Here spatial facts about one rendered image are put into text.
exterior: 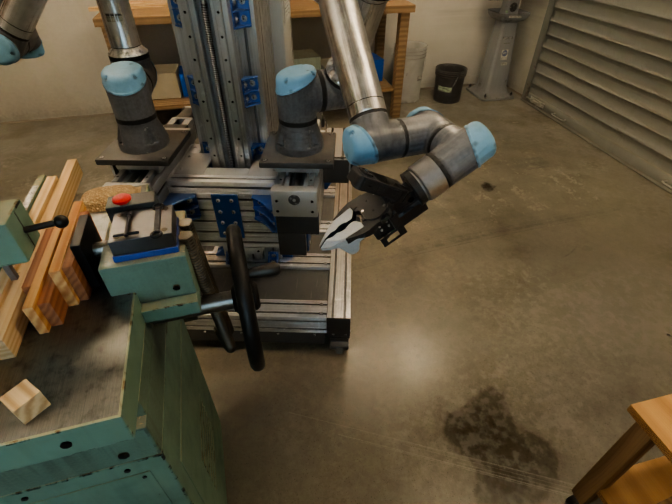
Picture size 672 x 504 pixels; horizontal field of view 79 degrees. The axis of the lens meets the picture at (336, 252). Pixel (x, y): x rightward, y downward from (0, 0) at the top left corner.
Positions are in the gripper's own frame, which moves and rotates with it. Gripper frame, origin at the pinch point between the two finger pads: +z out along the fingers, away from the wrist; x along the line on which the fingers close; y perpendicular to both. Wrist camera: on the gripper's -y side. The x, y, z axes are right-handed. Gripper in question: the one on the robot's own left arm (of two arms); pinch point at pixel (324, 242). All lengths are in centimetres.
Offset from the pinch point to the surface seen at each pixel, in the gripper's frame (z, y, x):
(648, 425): -33, 63, -42
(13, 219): 31.9, -34.2, 5.1
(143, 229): 21.5, -21.2, 4.9
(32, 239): 34.2, -30.0, 6.5
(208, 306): 24.9, -2.5, 1.6
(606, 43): -226, 167, 168
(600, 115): -202, 203, 146
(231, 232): 12.2, -10.4, 5.2
